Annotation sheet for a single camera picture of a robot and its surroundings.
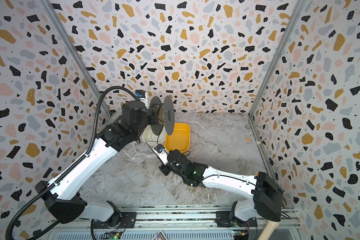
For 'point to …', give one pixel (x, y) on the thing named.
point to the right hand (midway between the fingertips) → (156, 154)
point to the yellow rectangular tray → (180, 138)
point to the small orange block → (248, 139)
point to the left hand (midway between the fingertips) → (154, 105)
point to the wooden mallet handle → (268, 231)
